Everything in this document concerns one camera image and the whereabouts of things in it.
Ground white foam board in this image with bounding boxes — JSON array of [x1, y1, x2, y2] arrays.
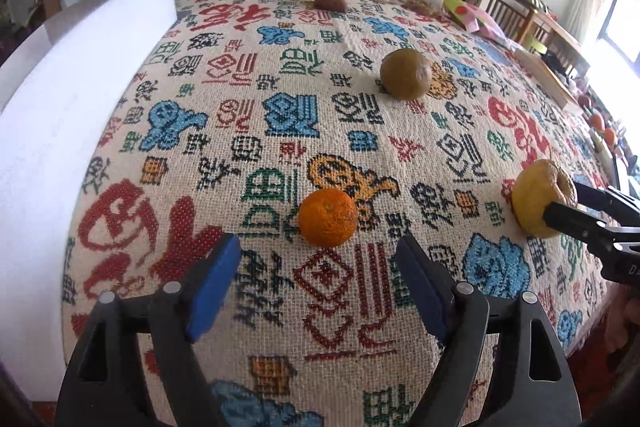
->
[[1, 0, 177, 402]]

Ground green-brown round fruit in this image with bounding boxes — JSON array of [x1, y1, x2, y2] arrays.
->
[[380, 49, 432, 101]]

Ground wooden chair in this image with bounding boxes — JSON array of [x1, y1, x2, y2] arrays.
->
[[477, 0, 590, 78]]

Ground yellow pear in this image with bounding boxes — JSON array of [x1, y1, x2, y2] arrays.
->
[[511, 159, 578, 239]]

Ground orange tangerine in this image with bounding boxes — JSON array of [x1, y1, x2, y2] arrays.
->
[[298, 188, 358, 248]]

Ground patterned woven tablecloth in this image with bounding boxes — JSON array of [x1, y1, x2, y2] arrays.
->
[[62, 0, 608, 426]]

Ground pink green plastic bag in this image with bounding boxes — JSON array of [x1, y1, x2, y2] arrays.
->
[[442, 0, 508, 42]]

